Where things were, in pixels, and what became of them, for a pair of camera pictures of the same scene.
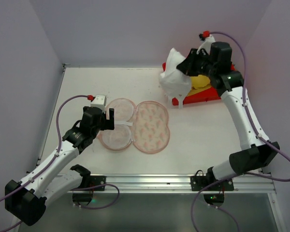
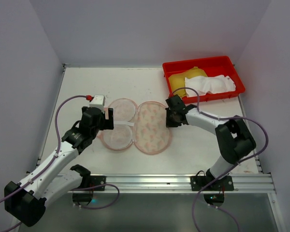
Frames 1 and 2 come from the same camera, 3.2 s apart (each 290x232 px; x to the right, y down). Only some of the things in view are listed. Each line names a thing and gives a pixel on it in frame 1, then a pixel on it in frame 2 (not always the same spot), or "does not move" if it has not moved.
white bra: (175, 84) → (198, 86)
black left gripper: (105, 119) does not move
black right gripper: (193, 64) → (170, 117)
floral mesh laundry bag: (144, 123) does not move
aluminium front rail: (246, 183) does not move
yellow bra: (199, 83) → (177, 81)
